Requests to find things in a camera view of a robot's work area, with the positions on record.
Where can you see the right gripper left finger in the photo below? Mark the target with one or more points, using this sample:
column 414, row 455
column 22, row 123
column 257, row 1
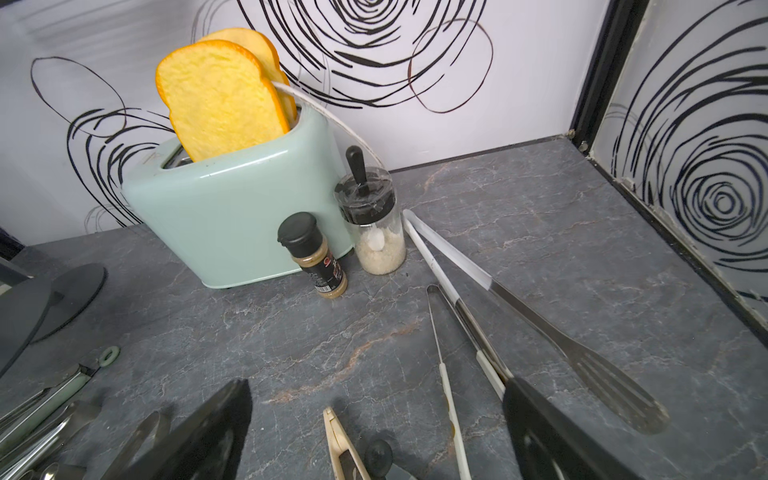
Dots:
column 207, row 445

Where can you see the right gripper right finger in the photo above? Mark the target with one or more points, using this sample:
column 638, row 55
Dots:
column 548, row 445

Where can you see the grey utensil rack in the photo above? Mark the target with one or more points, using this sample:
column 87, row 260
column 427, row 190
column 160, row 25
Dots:
column 23, row 309
column 73, row 291

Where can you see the large steel tongs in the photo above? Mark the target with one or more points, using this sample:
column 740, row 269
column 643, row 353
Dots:
column 153, row 429

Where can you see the beige plastic tongs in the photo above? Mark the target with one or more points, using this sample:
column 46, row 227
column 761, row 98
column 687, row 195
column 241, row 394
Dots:
column 339, row 443

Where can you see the mint green toaster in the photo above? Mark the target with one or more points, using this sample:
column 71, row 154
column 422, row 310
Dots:
column 220, row 216

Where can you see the small brown spice jar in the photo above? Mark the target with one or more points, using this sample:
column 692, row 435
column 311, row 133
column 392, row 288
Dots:
column 301, row 236

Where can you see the glass sugar jar black lid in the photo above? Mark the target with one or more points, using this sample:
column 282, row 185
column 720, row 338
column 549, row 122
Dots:
column 367, row 201

